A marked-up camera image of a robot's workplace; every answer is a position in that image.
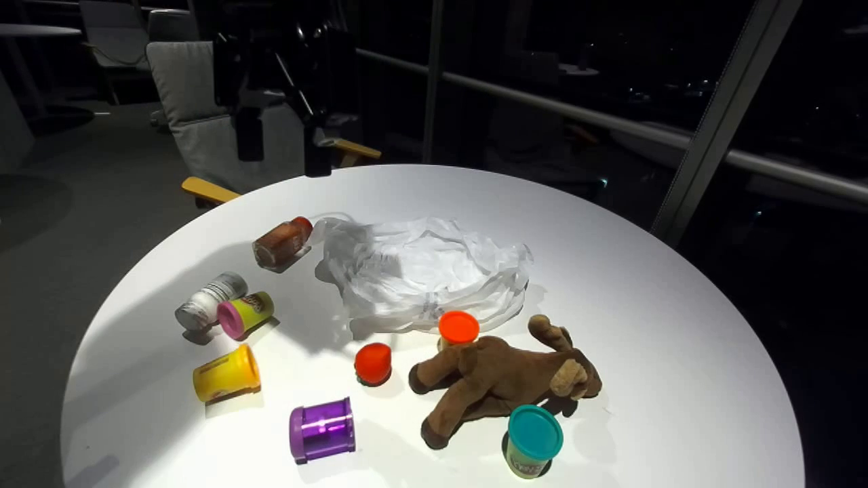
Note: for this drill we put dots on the yellow lid dough tub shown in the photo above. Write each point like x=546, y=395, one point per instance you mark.
x=227, y=373

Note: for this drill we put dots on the orange lid dough tub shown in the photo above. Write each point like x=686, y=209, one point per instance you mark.
x=459, y=327

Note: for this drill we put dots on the black tripod stand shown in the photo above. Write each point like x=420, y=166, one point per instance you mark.
x=249, y=125

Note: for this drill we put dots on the brown cylinder toy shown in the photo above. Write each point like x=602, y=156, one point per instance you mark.
x=284, y=243

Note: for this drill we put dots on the white label bottle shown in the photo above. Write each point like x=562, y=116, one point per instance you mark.
x=205, y=305

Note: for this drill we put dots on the small purple piece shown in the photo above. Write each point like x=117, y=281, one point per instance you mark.
x=322, y=429

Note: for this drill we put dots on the teal lid dough tub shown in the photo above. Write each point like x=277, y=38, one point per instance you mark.
x=534, y=437

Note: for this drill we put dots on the grey chair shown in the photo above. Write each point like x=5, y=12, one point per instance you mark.
x=187, y=82

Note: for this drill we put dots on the metal window frame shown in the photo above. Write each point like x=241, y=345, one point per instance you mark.
x=724, y=117

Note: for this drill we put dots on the white plastic bag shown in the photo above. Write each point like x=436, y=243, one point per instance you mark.
x=425, y=261

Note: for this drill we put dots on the red lid dough tub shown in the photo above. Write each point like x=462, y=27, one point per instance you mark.
x=374, y=365

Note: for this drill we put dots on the yellow flat piece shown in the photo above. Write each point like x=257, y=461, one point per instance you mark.
x=353, y=148
x=208, y=189

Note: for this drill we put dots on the brown plush toy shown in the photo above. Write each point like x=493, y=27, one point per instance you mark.
x=493, y=381

